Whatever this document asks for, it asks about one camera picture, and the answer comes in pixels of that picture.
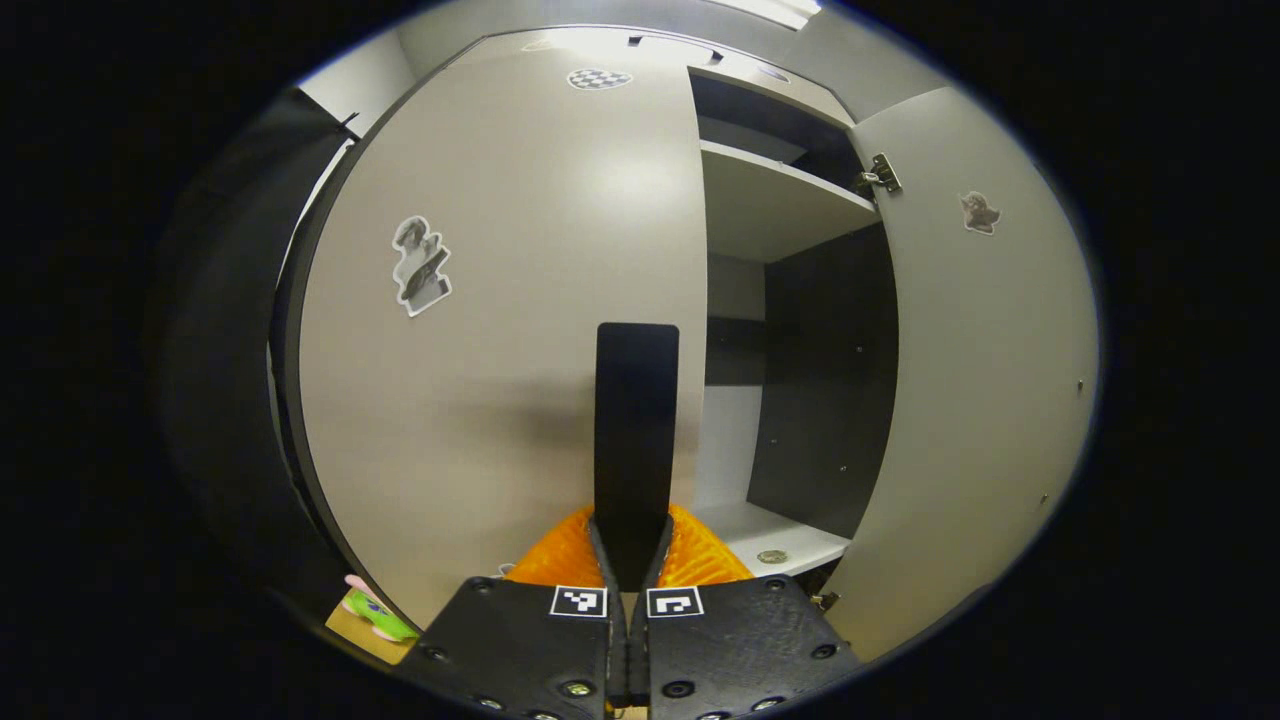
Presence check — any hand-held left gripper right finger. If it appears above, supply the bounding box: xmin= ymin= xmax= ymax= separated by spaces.
xmin=630 ymin=503 xmax=863 ymax=720

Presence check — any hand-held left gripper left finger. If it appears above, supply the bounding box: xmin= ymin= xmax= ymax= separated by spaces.
xmin=395 ymin=505 xmax=633 ymax=720

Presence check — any black door handle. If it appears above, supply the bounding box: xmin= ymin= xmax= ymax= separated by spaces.
xmin=594 ymin=322 xmax=681 ymax=591

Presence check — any grey cabinet door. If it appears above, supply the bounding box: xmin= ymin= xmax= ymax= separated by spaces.
xmin=820 ymin=87 xmax=1101 ymax=663
xmin=298 ymin=28 xmax=709 ymax=631

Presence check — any grey double-door shoe cabinet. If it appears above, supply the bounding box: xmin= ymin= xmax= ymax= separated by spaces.
xmin=270 ymin=25 xmax=1101 ymax=666

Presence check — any grey cabinet shelf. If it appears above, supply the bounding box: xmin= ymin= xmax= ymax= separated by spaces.
xmin=695 ymin=500 xmax=851 ymax=579
xmin=700 ymin=140 xmax=881 ymax=263

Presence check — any grey cabinet flap panel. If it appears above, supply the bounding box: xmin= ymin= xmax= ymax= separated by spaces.
xmin=520 ymin=25 xmax=856 ymax=129

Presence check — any pink and green plush toy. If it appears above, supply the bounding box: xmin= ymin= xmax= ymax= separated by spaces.
xmin=343 ymin=575 xmax=421 ymax=643

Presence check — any long ceiling light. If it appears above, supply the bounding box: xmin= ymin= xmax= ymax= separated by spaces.
xmin=700 ymin=0 xmax=823 ymax=31

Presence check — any slim black flap handle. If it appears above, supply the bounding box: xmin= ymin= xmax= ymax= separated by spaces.
xmin=628 ymin=35 xmax=723 ymax=66

